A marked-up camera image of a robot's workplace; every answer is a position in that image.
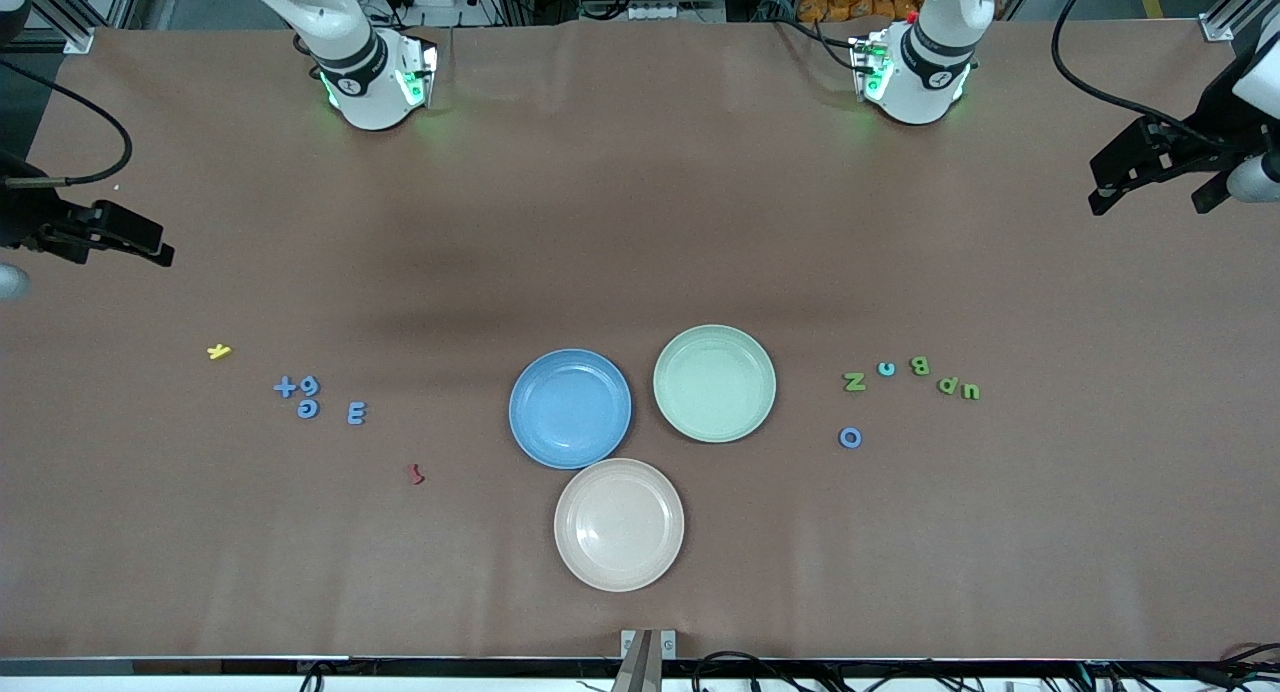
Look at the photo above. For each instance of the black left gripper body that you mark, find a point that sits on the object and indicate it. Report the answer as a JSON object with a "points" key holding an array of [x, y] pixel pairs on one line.
{"points": [[1218, 112]]}

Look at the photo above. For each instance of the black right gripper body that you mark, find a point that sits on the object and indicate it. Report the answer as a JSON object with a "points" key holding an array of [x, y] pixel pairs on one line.
{"points": [[22, 217]]}

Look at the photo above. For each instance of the blue foam letter X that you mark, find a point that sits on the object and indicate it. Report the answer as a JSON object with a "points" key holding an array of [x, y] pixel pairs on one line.
{"points": [[285, 386]]}

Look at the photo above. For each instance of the blue foam number 6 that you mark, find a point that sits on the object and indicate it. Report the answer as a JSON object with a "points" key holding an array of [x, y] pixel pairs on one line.
{"points": [[306, 389]]}

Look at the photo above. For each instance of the blue foam letter G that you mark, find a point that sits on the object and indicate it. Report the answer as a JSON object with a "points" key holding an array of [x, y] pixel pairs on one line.
{"points": [[301, 409]]}

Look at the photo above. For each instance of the green foam letter U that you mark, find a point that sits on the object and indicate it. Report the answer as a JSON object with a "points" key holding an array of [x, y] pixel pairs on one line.
{"points": [[970, 393]]}

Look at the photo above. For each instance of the green foam letter P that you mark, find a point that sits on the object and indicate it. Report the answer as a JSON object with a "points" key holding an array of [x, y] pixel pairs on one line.
{"points": [[947, 385]]}

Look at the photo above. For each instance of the green foam letter B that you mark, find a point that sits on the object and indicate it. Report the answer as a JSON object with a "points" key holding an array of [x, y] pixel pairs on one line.
{"points": [[917, 366]]}

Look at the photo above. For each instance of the blue foam letter E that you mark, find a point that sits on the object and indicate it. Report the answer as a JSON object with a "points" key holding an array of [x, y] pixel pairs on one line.
{"points": [[359, 413]]}

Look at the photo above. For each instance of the green foam letter N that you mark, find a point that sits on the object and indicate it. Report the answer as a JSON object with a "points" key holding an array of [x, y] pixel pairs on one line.
{"points": [[854, 381]]}

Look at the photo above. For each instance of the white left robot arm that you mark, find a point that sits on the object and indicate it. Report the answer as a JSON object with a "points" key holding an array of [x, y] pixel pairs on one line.
{"points": [[915, 77]]}

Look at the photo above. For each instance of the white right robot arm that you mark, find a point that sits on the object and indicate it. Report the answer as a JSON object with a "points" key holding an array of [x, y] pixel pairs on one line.
{"points": [[360, 82]]}

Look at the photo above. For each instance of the yellow foam letter K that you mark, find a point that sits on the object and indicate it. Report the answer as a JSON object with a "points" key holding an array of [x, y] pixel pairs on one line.
{"points": [[218, 351]]}

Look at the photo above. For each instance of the red foam piece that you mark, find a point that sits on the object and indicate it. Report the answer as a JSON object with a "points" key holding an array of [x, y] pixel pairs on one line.
{"points": [[415, 474]]}

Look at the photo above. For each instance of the blue foam letter O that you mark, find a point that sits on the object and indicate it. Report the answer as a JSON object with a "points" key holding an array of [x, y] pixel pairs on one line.
{"points": [[841, 438]]}

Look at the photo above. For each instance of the green plate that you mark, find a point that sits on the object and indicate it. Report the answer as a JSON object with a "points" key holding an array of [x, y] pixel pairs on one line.
{"points": [[714, 383]]}

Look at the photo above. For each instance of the blue plate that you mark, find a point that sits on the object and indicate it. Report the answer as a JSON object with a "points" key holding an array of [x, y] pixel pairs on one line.
{"points": [[570, 409]]}

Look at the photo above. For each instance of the beige plate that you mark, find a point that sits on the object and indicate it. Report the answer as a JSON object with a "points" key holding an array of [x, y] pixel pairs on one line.
{"points": [[619, 524]]}

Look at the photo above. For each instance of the aluminium frame post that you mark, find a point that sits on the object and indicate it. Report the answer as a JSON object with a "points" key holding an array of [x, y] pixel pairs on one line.
{"points": [[62, 17], [1232, 12]]}

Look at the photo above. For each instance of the silver bracket on table edge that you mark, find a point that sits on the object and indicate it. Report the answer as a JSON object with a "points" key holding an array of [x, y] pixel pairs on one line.
{"points": [[648, 647]]}

